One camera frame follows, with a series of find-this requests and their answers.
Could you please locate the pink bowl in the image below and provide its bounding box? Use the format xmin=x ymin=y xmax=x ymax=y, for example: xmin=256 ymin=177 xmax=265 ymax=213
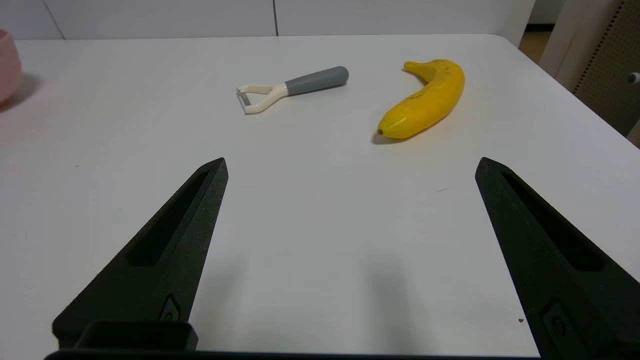
xmin=0 ymin=29 xmax=23 ymax=106

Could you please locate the grey-handled white peeler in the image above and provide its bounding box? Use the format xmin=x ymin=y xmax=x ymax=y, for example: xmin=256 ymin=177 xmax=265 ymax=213
xmin=236 ymin=66 xmax=350 ymax=115

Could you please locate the brown pegboard desk panel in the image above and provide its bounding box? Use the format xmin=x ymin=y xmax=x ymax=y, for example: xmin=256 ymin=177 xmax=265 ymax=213
xmin=573 ymin=0 xmax=640 ymax=137

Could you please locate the yellow banana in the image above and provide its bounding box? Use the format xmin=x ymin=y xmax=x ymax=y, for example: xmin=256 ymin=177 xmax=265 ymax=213
xmin=377 ymin=59 xmax=466 ymax=140

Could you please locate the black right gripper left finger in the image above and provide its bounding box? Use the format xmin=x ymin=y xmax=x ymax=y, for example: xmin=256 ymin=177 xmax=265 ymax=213
xmin=52 ymin=157 xmax=229 ymax=350

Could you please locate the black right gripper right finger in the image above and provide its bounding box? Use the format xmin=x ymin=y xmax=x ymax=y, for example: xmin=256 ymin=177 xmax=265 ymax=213
xmin=474 ymin=157 xmax=640 ymax=360

